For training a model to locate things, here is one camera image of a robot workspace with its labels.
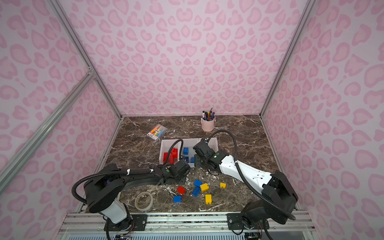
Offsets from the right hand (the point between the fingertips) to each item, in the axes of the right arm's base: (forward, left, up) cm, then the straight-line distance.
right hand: (199, 159), depth 83 cm
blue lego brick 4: (+6, +8, -10) cm, 14 cm away
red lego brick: (+11, +17, -13) cm, 24 cm away
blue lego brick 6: (-18, +11, -11) cm, 24 cm away
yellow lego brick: (-12, -3, -9) cm, 15 cm away
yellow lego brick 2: (-18, -5, -9) cm, 21 cm away
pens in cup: (+33, -6, 0) cm, 34 cm away
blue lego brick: (+9, +9, -6) cm, 14 cm away
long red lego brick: (+7, +22, -9) cm, 25 cm away
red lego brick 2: (-13, +10, -11) cm, 20 cm away
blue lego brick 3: (-9, +1, -11) cm, 14 cm away
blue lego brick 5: (-14, +2, -11) cm, 18 cm away
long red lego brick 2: (+6, +18, -11) cm, 22 cm away
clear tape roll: (-19, +29, -11) cm, 37 cm away
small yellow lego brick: (-10, -13, -11) cm, 20 cm away
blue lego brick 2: (+4, +4, -9) cm, 11 cm away
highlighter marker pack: (+25, +32, -10) cm, 42 cm away
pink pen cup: (+31, -5, -7) cm, 32 cm away
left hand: (-5, +9, -10) cm, 14 cm away
